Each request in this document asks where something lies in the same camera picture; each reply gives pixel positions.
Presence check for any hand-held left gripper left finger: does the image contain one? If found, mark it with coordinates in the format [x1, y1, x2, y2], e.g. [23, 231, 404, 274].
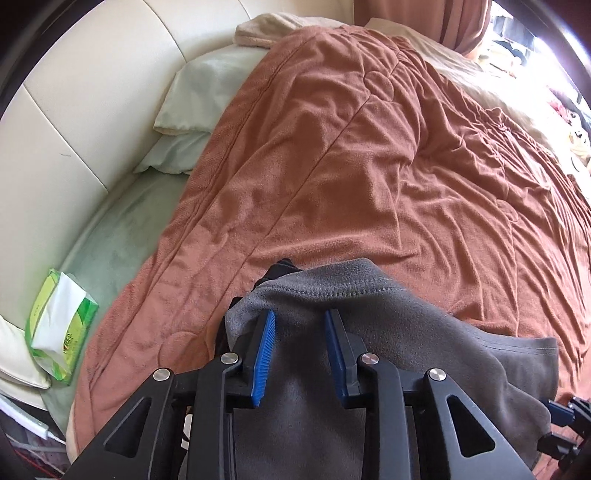
[65, 309, 278, 480]

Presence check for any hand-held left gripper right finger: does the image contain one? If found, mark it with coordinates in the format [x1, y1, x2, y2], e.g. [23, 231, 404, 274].
[323, 308, 532, 480]

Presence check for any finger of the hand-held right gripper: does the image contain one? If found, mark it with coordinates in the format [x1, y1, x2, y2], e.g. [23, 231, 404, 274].
[539, 433, 581, 460]
[544, 400, 576, 426]

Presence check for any grey t-shirt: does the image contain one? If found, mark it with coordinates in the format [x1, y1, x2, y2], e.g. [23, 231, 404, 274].
[178, 258, 561, 480]

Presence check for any pale green bedsheet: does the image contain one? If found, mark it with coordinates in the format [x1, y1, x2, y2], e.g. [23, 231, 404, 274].
[46, 171, 195, 430]

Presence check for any green tissue pack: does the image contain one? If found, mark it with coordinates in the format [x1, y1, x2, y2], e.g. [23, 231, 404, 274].
[28, 268, 100, 386]

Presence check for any brown fleece blanket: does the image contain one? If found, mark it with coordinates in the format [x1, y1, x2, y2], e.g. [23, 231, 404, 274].
[69, 25, 591, 462]

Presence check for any pale blue pillow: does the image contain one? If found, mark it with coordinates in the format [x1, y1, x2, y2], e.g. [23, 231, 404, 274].
[134, 130, 214, 175]

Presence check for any cream cushion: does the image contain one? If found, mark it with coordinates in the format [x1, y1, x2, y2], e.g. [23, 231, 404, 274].
[0, 314, 52, 391]

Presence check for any pile of plush toys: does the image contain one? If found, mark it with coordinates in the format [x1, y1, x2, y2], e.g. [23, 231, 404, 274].
[480, 28, 591, 176]

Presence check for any pale green pillow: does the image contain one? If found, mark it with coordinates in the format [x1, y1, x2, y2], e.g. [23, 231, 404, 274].
[153, 48, 273, 137]

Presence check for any cream padded headboard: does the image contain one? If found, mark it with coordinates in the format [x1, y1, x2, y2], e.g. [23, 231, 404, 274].
[0, 0, 356, 319]

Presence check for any white charging cable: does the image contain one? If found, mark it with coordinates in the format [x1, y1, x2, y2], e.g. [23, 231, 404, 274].
[0, 396, 68, 448]

